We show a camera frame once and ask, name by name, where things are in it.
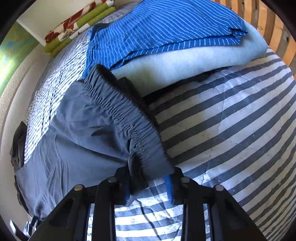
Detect dark grey-blue trousers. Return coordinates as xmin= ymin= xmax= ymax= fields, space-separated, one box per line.
xmin=16 ymin=65 xmax=173 ymax=219

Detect black crumpled garment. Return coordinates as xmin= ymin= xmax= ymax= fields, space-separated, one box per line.
xmin=10 ymin=121 xmax=27 ymax=171

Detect blue white striped bed cover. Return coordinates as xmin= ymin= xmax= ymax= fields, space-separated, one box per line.
xmin=21 ymin=1 xmax=296 ymax=241

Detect light blue folded garment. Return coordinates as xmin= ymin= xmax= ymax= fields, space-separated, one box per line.
xmin=112 ymin=23 xmax=268 ymax=96

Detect green red folded blanket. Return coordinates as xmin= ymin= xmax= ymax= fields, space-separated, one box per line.
xmin=44 ymin=1 xmax=116 ymax=58

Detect blue striped folded shirt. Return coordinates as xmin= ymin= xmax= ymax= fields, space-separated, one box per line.
xmin=83 ymin=1 xmax=248 ymax=77

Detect green landscape wall hanging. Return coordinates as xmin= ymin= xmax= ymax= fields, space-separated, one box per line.
xmin=0 ymin=22 xmax=50 ymax=130

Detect wooden slatted bed rail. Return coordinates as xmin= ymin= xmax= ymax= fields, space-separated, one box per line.
xmin=217 ymin=1 xmax=295 ymax=74

